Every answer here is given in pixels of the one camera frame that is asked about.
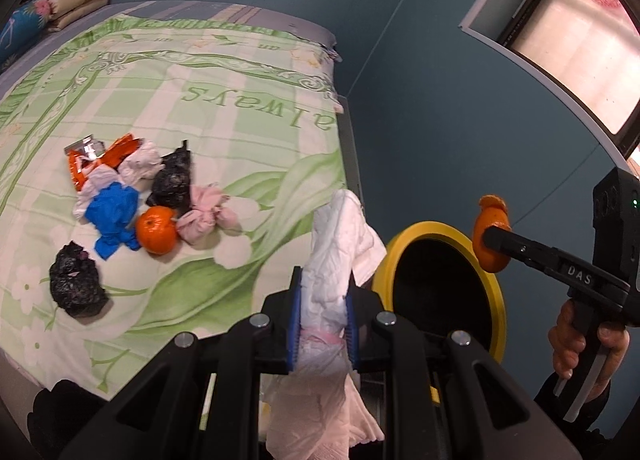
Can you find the white crumpled paper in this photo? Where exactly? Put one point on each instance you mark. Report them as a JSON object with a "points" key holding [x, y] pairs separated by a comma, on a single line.
{"points": [[142, 165]]}

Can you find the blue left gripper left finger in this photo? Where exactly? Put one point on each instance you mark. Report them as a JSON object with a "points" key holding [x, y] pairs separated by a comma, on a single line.
{"points": [[293, 334]]}

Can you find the dark bed frame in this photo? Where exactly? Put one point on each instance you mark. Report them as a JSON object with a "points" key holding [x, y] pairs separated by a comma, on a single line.
{"points": [[348, 149]]}

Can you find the person's right hand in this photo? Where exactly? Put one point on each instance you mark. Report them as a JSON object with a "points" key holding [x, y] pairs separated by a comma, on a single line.
{"points": [[568, 344]]}

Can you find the yellow rimmed trash bin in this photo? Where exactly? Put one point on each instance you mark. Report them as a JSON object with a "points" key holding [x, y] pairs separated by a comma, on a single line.
{"points": [[431, 277]]}

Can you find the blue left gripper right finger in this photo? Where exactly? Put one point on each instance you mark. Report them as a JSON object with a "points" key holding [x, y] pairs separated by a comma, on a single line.
{"points": [[351, 334]]}

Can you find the white tissue wad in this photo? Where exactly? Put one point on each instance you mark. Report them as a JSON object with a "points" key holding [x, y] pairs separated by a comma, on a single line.
{"points": [[316, 412]]}

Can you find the blue crumpled glove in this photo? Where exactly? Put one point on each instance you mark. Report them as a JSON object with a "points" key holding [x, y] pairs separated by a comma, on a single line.
{"points": [[112, 212]]}

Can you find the orange snack wrapper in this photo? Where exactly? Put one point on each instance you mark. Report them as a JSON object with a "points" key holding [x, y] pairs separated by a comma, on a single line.
{"points": [[80, 168]]}

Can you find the orange peel piece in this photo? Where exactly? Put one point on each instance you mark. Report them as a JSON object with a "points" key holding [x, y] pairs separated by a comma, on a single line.
{"points": [[493, 211]]}

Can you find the blue floral folded blanket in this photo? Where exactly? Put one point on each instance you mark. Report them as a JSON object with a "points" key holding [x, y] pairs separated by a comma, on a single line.
{"points": [[23, 27]]}

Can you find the green floral bed quilt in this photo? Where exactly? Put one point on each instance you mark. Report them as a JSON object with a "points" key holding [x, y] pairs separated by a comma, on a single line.
{"points": [[257, 109]]}

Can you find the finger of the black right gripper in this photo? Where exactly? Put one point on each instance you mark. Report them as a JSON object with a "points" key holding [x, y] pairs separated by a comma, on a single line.
{"points": [[501, 241]]}

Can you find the whole orange tangerine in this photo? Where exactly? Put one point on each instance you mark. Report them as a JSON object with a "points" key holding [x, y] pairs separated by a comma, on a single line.
{"points": [[156, 230]]}

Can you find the black plastic bag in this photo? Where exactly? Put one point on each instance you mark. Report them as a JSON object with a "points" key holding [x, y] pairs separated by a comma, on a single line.
{"points": [[171, 187], [75, 282]]}

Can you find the pink crumpled tissue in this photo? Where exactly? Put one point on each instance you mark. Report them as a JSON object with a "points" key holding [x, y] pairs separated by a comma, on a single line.
{"points": [[208, 210]]}

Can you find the silver foil snack wrapper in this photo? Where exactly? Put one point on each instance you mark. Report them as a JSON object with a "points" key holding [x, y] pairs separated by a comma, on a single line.
{"points": [[88, 147]]}

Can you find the grey blue bed sheet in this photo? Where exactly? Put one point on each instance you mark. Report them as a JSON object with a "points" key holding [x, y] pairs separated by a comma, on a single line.
{"points": [[170, 10]]}

